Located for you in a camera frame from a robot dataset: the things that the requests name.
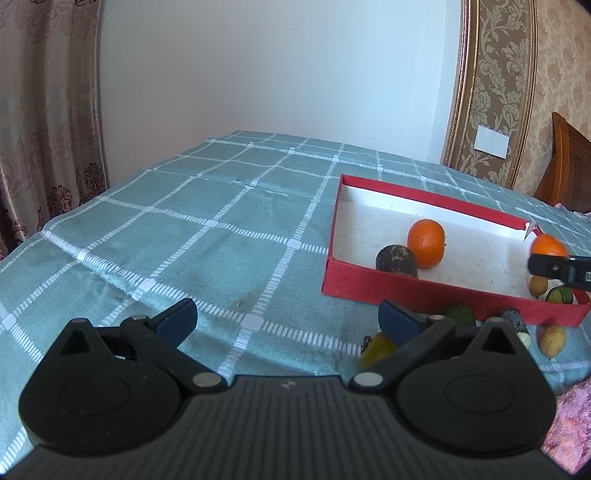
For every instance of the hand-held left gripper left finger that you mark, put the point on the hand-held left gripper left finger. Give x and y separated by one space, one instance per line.
178 318

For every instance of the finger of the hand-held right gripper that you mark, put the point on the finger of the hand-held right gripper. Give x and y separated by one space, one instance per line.
554 270

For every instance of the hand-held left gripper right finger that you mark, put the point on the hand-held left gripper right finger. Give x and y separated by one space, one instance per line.
397 321

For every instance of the yellowish longan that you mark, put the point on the yellowish longan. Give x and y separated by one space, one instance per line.
552 341
538 286

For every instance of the small bright green fruit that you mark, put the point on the small bright green fruit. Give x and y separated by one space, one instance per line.
559 295

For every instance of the small orange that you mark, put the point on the small orange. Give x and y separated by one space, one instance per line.
548 244

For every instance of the green tomato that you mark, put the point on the green tomato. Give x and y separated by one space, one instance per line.
378 350

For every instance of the red shallow cardboard box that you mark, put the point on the red shallow cardboard box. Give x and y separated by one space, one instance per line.
360 287

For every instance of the dark green avocado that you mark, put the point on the dark green avocado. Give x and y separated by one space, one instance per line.
461 314

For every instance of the large orange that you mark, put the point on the large orange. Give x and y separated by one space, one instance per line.
427 242

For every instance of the green checked bed sheet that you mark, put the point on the green checked bed sheet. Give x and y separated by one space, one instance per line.
184 230

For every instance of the brown wooden headboard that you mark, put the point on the brown wooden headboard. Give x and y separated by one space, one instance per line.
570 170

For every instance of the pink towel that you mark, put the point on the pink towel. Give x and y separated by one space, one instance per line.
570 424

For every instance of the gold framed wallpaper panel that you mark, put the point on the gold framed wallpaper panel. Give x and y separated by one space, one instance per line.
498 55

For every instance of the patterned beige curtain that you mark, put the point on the patterned beige curtain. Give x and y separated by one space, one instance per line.
46 115

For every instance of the white wall switch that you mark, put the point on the white wall switch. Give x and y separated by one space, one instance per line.
491 141

